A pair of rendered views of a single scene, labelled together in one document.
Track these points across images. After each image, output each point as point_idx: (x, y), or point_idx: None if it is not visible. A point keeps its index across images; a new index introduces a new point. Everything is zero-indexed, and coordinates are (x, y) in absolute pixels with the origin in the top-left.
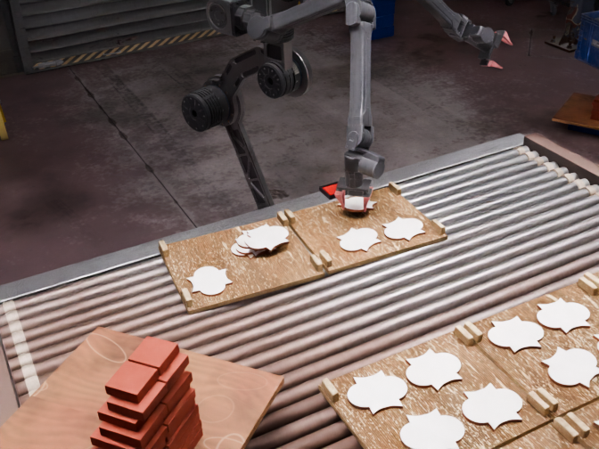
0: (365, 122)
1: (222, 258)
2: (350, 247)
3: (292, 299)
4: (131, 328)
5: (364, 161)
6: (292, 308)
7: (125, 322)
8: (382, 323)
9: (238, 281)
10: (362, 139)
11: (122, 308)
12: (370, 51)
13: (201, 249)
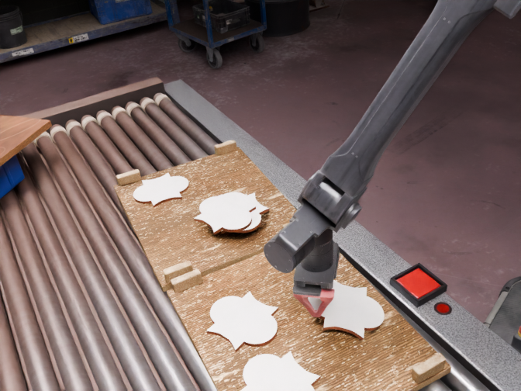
0: (332, 174)
1: (208, 192)
2: (219, 309)
3: (131, 269)
4: (112, 162)
5: (284, 226)
6: (106, 268)
7: (115, 155)
8: (36, 364)
9: (157, 211)
10: (306, 193)
11: (145, 152)
12: (439, 53)
13: (229, 175)
